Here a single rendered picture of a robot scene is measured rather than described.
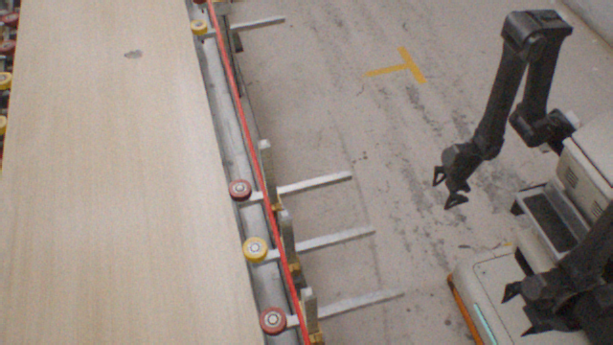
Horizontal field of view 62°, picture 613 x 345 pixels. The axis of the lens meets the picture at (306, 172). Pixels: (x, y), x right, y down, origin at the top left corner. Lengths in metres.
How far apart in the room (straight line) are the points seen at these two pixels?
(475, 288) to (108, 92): 1.77
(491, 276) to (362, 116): 1.37
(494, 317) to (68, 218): 1.70
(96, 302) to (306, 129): 1.87
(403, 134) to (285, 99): 0.81
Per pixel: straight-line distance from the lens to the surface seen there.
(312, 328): 1.53
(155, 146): 2.01
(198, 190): 1.83
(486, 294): 2.35
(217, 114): 2.46
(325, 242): 1.73
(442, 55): 3.77
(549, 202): 1.70
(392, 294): 1.63
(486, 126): 1.48
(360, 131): 3.17
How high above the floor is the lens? 2.33
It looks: 52 degrees down
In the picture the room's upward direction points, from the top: 4 degrees counter-clockwise
